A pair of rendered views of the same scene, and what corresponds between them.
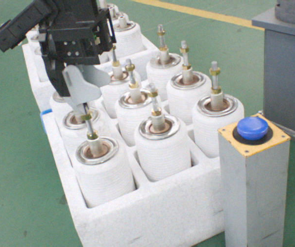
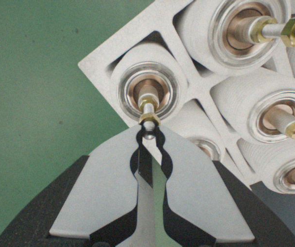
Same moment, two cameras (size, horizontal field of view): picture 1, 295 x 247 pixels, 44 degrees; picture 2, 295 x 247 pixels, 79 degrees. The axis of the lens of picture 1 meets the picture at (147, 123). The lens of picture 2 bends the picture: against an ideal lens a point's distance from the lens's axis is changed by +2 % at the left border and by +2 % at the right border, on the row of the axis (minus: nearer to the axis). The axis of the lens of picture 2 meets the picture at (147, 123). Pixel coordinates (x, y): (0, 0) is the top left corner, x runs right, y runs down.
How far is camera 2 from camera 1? 58 cm
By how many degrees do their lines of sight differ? 68
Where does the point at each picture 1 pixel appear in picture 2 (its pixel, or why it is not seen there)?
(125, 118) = (239, 99)
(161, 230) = not seen: hidden behind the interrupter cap
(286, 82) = (294, 210)
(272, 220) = not seen: hidden behind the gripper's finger
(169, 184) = (145, 142)
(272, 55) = not seen: outside the picture
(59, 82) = (45, 220)
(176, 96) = (270, 160)
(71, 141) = (194, 20)
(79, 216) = (90, 63)
